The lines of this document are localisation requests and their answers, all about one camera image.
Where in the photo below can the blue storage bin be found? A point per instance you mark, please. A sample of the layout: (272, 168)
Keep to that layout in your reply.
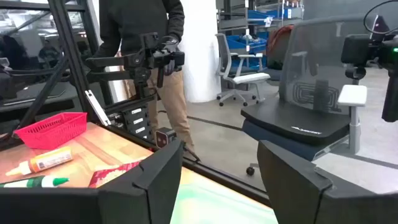
(258, 17)
(281, 13)
(242, 43)

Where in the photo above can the red plastic mesh basket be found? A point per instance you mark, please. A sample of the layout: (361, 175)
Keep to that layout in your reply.
(53, 129)

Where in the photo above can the small black camera box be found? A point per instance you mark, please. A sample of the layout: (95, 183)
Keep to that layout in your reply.
(164, 137)

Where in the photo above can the dark desk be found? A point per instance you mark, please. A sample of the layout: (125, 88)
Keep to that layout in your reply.
(37, 95)

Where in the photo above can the person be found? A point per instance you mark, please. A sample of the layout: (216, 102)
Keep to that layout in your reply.
(140, 18)

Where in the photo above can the orange paint bottle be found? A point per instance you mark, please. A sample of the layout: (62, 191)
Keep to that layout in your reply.
(49, 159)

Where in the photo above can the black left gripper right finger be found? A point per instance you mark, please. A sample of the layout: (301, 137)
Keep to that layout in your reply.
(295, 193)

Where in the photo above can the grey white office chair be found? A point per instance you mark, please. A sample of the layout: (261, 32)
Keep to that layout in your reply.
(245, 77)

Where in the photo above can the silver aluminium bracket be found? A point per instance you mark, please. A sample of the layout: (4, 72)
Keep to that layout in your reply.
(97, 107)

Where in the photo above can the green paint bottle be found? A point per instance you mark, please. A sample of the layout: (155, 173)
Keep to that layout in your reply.
(37, 182)

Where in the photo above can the red snack packet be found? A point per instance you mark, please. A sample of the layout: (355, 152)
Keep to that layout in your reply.
(109, 175)

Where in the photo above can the black mesh office chair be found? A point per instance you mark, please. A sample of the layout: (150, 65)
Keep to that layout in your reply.
(311, 77)

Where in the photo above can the teal translucent plastic bin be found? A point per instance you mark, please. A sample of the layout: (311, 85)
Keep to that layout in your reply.
(217, 205)

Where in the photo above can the black box with white labels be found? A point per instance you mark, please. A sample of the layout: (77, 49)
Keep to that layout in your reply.
(136, 123)

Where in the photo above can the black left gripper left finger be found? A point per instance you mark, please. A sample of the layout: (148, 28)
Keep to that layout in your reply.
(149, 193)

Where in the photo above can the black aluminium table frame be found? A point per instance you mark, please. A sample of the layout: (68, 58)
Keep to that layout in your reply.
(71, 46)

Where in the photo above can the metal storage shelf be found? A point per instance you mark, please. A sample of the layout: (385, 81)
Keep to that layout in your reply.
(230, 18)

